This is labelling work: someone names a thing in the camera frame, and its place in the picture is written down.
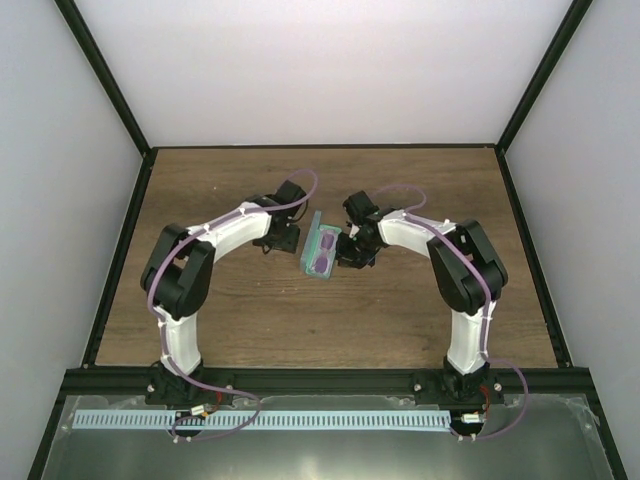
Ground pink frame sunglasses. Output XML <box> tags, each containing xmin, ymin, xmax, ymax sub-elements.
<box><xmin>311</xmin><ymin>230</ymin><xmax>337</xmax><ymax>275</ymax></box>

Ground grey green glasses case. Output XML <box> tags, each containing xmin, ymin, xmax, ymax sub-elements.
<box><xmin>300</xmin><ymin>210</ymin><xmax>342</xmax><ymax>280</ymax></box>

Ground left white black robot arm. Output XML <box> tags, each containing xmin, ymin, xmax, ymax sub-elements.
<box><xmin>140</xmin><ymin>180</ymin><xmax>313</xmax><ymax>404</ymax></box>

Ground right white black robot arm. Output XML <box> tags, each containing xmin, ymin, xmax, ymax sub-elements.
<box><xmin>336</xmin><ymin>191</ymin><xmax>508</xmax><ymax>403</ymax></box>

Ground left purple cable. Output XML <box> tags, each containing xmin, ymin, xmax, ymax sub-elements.
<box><xmin>146</xmin><ymin>168</ymin><xmax>321</xmax><ymax>444</ymax></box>

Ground black enclosure frame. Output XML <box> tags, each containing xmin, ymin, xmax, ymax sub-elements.
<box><xmin>28</xmin><ymin>1</ymin><xmax>627</xmax><ymax>479</ymax></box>

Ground light blue slotted cable duct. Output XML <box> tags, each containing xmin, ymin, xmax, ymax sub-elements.
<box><xmin>72</xmin><ymin>409</ymin><xmax>451</xmax><ymax>432</ymax></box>

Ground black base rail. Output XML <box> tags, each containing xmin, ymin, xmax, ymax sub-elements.
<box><xmin>59</xmin><ymin>367</ymin><xmax>597</xmax><ymax>407</ymax></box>

